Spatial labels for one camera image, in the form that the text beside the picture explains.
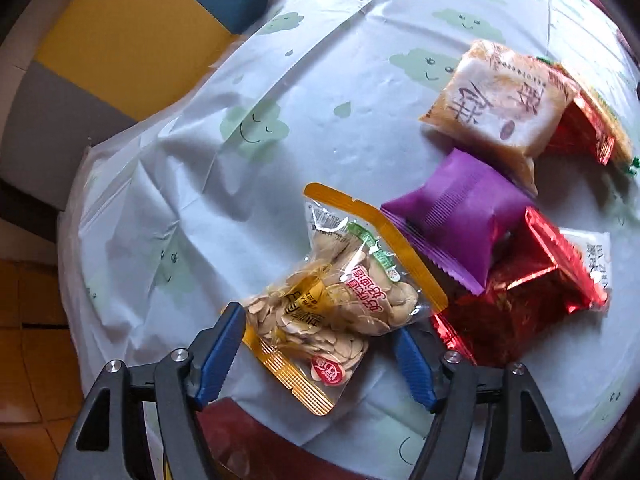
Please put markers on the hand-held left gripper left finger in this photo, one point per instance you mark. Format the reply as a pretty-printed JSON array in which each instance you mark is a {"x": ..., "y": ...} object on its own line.
[{"x": 220, "y": 355}]

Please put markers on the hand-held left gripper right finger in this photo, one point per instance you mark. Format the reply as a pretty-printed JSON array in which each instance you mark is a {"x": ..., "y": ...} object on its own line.
[{"x": 412, "y": 365}]

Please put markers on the clear yellow-edged pumpkin seed packet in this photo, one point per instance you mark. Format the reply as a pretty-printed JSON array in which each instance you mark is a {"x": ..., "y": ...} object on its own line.
[{"x": 340, "y": 300}]

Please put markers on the long red foil snack packet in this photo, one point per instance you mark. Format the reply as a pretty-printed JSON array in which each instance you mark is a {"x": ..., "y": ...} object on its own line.
[{"x": 530, "y": 270}]

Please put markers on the purple snack packet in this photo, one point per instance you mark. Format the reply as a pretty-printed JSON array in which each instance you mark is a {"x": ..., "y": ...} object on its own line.
[{"x": 460, "y": 210}]

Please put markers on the orange and white snack packet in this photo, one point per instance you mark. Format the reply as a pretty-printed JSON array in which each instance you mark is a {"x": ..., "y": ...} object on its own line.
[{"x": 495, "y": 105}]

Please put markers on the red patterned candy packet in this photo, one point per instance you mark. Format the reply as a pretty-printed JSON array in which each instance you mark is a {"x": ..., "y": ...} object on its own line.
[{"x": 580, "y": 127}]

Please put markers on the orange cracker packet green ends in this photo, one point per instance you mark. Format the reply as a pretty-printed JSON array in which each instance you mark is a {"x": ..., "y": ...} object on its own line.
[{"x": 602, "y": 110}]

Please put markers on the white tablecloth green cloud print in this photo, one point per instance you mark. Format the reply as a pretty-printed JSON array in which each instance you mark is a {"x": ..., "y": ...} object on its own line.
[{"x": 350, "y": 110}]

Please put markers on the grey yellow blue panelled chair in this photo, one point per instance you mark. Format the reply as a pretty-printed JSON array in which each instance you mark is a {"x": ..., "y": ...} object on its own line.
[{"x": 130, "y": 45}]

